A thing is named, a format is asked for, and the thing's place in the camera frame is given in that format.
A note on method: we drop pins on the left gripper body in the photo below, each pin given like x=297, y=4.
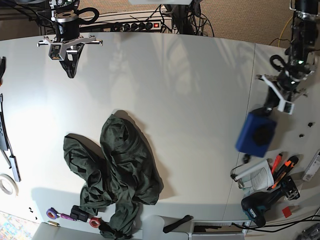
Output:
x=286, y=88

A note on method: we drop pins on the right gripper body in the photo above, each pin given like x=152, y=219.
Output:
x=68, y=42

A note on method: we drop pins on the blue box with black knob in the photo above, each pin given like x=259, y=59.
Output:
x=256, y=134

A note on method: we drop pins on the dark green t-shirt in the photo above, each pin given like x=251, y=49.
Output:
x=124, y=176

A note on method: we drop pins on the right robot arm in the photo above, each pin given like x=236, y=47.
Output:
x=58, y=7

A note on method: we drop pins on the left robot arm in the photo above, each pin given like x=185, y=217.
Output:
x=300, y=63

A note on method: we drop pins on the orange black utility knife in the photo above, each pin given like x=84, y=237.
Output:
x=284, y=170

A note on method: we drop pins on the rolled paper sheet with drawing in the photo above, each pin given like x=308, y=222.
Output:
x=256, y=178

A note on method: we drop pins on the white rectangular device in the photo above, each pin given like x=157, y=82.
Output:
x=312, y=168

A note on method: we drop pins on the black power strip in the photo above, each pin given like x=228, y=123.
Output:
x=139, y=27

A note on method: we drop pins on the grey usb hub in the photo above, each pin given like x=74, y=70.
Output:
x=15, y=169

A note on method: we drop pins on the red square sticker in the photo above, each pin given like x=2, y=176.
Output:
x=287, y=212

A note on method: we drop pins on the white tape roll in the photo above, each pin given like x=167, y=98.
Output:
x=8, y=186

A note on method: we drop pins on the purple tape roll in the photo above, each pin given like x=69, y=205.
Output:
x=52, y=213

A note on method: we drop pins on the red tape roll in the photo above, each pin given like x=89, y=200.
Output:
x=95, y=222

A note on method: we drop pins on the dark teal cordless drill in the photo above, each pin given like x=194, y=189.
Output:
x=256, y=204

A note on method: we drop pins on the black strap handle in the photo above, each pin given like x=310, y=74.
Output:
x=169, y=228

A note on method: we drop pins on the black action camera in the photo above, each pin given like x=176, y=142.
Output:
x=77, y=214

